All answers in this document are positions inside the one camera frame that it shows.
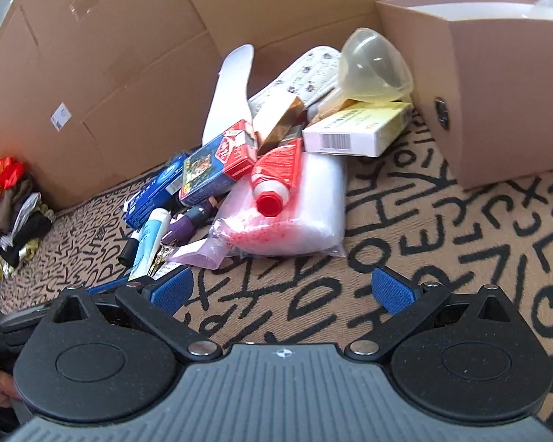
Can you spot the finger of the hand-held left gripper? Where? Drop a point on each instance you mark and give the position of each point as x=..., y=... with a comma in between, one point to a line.
x=110, y=286

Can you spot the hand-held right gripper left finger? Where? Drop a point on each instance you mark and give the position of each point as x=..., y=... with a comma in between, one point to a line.
x=173, y=291

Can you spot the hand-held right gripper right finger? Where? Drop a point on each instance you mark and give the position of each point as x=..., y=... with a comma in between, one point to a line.
x=394, y=291

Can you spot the white and blue tube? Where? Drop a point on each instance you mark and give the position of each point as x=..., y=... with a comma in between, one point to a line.
x=150, y=239

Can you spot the brown cardboard shoe box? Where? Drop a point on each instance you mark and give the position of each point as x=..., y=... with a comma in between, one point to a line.
x=502, y=92

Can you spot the black marker pen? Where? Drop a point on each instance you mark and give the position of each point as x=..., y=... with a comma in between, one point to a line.
x=130, y=246

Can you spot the purple plastic device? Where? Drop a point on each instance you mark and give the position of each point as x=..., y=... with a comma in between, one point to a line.
x=184, y=225

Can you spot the letter-print tan blanket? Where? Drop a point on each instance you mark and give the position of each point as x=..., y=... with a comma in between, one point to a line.
x=304, y=285

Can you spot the blue cardboard box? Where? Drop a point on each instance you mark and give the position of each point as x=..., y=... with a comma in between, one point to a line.
x=150, y=193

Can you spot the dark cloth pile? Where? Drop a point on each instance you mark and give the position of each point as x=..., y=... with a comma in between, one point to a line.
x=18, y=225

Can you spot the clear plastic bag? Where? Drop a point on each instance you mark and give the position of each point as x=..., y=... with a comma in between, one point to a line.
x=304, y=212

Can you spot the red and blue carton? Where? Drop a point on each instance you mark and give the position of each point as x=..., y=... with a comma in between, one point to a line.
x=212, y=168

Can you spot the red bottle with red cap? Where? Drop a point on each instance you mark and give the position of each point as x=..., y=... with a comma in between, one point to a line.
x=276, y=175

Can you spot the red and gold cloth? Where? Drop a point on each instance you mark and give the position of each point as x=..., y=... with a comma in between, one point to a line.
x=2, y=170

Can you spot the white and yellow medicine box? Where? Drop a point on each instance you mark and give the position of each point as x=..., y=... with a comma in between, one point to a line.
x=359, y=131

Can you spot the white shipping label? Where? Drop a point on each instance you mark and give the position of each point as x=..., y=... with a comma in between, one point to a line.
x=61, y=116

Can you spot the gold and brown box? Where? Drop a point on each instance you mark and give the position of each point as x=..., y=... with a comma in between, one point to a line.
x=276, y=119

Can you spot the clear yellowish plastic funnel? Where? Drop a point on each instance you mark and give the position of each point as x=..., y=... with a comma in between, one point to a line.
x=373, y=69

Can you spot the patterned white shoe insole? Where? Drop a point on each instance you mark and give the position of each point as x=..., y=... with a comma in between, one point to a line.
x=299, y=73

